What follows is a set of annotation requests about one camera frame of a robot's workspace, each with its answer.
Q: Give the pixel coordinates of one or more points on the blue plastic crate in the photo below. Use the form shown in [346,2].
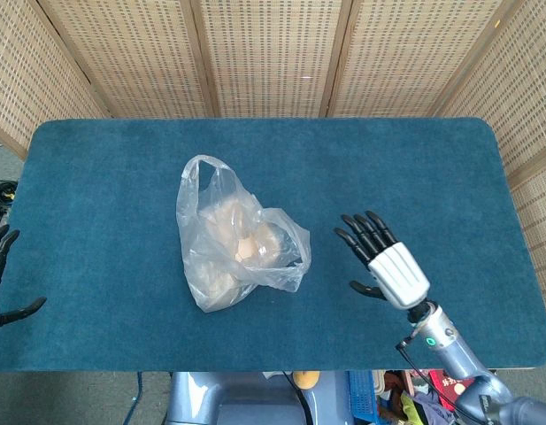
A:
[361,394]

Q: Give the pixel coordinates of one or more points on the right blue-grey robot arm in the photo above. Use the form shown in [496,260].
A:
[436,332]

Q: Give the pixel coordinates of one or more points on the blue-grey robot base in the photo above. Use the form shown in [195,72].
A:
[237,398]

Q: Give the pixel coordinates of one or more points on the red package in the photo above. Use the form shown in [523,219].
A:
[447,383]

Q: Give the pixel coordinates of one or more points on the blue carpet table mat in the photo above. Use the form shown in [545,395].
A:
[122,221]

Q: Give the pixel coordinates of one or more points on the colourful clothes pile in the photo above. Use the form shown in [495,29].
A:
[414,407]

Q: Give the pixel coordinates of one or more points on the woven bamboo folding screen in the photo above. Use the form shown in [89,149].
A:
[272,53]

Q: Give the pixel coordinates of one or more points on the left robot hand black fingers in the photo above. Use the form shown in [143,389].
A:
[0,252]

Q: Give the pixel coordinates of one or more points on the clear plastic bag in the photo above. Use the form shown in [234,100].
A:
[219,270]

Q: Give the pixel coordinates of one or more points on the beige takeaway boxes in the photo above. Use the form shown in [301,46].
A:
[246,248]

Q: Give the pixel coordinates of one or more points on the yellow round object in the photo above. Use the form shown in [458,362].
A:
[307,380]

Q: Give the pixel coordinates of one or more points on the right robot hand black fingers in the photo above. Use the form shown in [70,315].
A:
[398,274]

